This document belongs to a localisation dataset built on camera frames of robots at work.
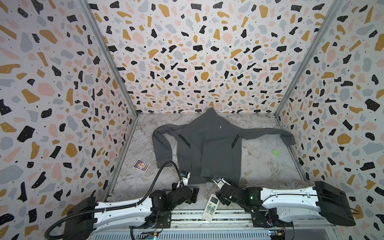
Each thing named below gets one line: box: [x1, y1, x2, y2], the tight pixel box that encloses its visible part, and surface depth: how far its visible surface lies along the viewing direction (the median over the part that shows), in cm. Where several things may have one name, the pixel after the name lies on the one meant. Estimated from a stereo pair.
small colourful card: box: [132, 159, 151, 173], surface depth 93 cm
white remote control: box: [201, 193, 220, 223], surface depth 78 cm
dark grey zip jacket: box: [152, 107, 296, 186], surface depth 105 cm
